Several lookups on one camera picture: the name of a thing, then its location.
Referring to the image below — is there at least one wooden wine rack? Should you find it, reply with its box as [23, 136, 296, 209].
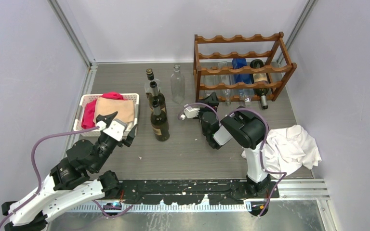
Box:
[193, 31, 297, 102]

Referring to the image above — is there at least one green wine bottle middle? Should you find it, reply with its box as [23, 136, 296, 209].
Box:
[147, 81, 167, 112]

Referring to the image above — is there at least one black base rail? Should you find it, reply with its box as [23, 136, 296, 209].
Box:
[104, 179, 279, 205]

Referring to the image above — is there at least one beige folded cloth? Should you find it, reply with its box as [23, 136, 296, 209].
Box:
[93, 97, 135, 123]

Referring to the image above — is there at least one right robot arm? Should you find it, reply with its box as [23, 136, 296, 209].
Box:
[198, 93, 271, 198]

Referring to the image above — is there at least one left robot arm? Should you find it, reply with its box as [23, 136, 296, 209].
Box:
[0, 112, 138, 231]

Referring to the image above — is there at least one white cloth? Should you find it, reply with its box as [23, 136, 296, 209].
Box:
[242, 125, 321, 181]

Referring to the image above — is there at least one red cloth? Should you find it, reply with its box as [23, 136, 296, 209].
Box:
[81, 92, 124, 129]

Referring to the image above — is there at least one clear whisky bottle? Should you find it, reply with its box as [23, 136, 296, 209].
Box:
[144, 68, 161, 96]

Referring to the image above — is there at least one green wine bottle front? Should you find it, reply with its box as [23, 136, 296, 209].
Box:
[150, 100, 170, 141]

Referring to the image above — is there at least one white plastic basket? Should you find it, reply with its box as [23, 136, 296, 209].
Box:
[73, 93, 140, 137]

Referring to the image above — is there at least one blue square glass bottle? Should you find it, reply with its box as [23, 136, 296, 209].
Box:
[231, 58, 254, 106]

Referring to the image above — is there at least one clear glass bottle front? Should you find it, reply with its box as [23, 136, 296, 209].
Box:
[217, 61, 234, 105]

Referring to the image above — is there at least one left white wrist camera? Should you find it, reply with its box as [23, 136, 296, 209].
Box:
[96, 119, 128, 141]

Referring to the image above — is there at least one dark green wine bottle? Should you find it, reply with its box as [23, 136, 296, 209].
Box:
[250, 59, 269, 110]

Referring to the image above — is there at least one tall clear glass bottle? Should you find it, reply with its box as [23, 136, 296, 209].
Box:
[171, 64, 185, 104]

